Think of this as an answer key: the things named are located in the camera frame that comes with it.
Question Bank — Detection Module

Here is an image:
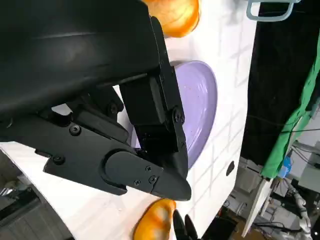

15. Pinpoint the black cloth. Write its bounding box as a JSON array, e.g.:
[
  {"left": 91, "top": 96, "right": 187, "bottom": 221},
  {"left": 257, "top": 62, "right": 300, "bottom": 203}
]
[{"left": 239, "top": 0, "right": 320, "bottom": 166}]

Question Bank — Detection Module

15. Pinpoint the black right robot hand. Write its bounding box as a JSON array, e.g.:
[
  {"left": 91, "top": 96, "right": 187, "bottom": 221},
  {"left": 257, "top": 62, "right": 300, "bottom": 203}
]
[{"left": 172, "top": 209, "right": 200, "bottom": 240}]

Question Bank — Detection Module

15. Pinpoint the pale green mug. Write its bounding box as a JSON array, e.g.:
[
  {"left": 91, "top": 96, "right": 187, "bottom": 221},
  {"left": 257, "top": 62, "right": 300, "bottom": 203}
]
[{"left": 246, "top": 0, "right": 302, "bottom": 23}]

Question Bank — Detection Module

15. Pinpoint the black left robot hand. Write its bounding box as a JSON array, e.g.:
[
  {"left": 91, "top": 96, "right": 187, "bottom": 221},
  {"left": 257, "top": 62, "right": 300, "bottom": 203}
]
[{"left": 0, "top": 0, "right": 193, "bottom": 202}]

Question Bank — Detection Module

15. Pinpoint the orange toy bread roll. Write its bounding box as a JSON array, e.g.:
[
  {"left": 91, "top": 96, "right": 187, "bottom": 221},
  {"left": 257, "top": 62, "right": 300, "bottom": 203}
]
[
  {"left": 132, "top": 198, "right": 177, "bottom": 240},
  {"left": 143, "top": 0, "right": 201, "bottom": 39}
]

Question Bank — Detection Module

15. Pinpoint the lilac plate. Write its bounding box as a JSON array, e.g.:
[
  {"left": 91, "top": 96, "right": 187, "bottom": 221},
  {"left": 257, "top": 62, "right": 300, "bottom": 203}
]
[{"left": 126, "top": 59, "right": 218, "bottom": 170}]

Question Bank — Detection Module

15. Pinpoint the white board panel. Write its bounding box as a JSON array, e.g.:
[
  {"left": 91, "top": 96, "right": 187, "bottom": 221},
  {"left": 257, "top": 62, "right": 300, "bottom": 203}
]
[{"left": 241, "top": 174, "right": 275, "bottom": 237}]

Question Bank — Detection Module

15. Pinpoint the green cloth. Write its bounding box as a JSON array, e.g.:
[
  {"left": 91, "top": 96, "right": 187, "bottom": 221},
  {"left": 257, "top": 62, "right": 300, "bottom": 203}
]
[{"left": 259, "top": 56, "right": 320, "bottom": 180}]

